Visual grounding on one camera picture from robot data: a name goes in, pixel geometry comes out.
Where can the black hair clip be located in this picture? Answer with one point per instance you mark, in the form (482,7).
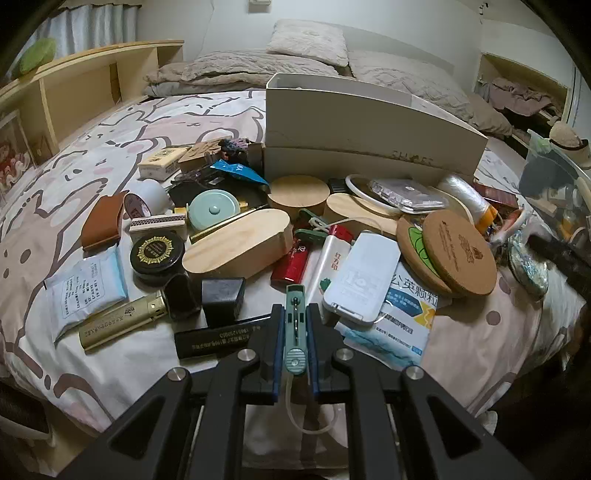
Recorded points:
(339,185)

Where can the clear plastic case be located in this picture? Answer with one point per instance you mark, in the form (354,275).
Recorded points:
(406,196)

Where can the brown leather pouch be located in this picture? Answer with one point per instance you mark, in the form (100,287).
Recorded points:
(104,221)

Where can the black rectangular box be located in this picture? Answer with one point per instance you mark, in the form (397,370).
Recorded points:
(207,342)

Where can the silver harmonica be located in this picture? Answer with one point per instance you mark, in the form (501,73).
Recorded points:
(157,225)

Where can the small cream yellow box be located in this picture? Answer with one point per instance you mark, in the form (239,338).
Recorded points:
(159,162)

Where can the wooden bedside shelf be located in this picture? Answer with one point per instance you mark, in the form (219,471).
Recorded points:
(78,92)

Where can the textured beige pillow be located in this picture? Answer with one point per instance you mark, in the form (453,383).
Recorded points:
(258,67)
(406,78)

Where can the fluffy beige pillow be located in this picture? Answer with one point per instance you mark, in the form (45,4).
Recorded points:
(307,41)

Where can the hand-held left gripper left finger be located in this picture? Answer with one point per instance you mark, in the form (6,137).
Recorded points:
(277,350)

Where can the blue snack packet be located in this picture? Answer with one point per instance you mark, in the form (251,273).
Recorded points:
(242,173)

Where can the white red trinket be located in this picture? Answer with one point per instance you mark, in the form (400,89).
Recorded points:
(508,226)

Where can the dark small box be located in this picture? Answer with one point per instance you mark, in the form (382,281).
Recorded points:
(255,156)

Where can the beige duvet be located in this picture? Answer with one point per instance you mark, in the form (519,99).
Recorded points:
(489,117)

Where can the black flat case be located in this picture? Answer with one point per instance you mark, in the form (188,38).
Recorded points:
(249,196)

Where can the clear plastic bin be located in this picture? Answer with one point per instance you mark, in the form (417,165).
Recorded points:
(549,180)

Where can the pale blue curtain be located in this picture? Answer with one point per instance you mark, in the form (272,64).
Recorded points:
(92,27)

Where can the wooden round lid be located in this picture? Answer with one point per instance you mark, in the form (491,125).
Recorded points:
(298,196)

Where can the black round tin gold print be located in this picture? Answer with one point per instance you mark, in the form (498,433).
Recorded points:
(156,253)

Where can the green print cork coaster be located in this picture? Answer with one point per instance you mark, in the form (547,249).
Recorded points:
(413,249)

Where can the green plush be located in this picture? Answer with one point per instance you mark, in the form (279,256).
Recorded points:
(34,55)

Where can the iridescent round mirror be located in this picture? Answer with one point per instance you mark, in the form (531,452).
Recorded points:
(526,267)

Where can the red lighter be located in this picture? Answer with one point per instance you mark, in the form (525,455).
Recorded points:
(291,267)

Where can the plain cork coaster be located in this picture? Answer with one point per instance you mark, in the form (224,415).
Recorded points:
(461,254)

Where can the dark crochet scrunchie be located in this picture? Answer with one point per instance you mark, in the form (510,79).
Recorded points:
(233,145)

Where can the black cube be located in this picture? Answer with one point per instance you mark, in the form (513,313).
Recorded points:
(223,300)

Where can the gold lighter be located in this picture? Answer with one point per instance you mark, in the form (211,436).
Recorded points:
(120,323)

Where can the blue white medicine packet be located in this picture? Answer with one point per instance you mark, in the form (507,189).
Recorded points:
(401,323)

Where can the plastic bag roll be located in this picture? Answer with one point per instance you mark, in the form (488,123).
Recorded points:
(464,194)

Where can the white tape roll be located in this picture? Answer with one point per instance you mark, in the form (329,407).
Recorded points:
(152,194)

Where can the large wooden oval box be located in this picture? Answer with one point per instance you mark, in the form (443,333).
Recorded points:
(238,249)

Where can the green clothespin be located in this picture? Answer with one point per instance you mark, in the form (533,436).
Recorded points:
(307,235)

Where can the dark red box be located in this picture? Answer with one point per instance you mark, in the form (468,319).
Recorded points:
(501,196)

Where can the white power bank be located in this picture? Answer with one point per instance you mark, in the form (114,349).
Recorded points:
(362,277)

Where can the mint green round tin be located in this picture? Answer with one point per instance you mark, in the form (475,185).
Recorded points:
(212,210)

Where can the white cardboard box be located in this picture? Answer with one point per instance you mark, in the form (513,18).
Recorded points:
(360,129)

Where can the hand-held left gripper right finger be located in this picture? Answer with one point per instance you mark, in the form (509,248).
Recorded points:
(313,355)

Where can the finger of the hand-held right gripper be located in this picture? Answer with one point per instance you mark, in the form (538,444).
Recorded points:
(563,263)

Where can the brown patterned wooden card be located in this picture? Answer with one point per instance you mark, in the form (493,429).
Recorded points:
(201,151)

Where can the pile of clothes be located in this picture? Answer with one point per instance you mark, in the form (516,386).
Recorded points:
(512,94)

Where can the white wipe packet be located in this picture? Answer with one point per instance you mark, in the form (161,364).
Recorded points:
(85,290)

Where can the wooden wall alcove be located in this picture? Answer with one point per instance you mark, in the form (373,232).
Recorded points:
(489,62)

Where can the white lighter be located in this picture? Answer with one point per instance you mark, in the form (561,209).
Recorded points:
(325,267)

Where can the beige fuzzy plush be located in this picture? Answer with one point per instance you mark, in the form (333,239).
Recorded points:
(568,138)

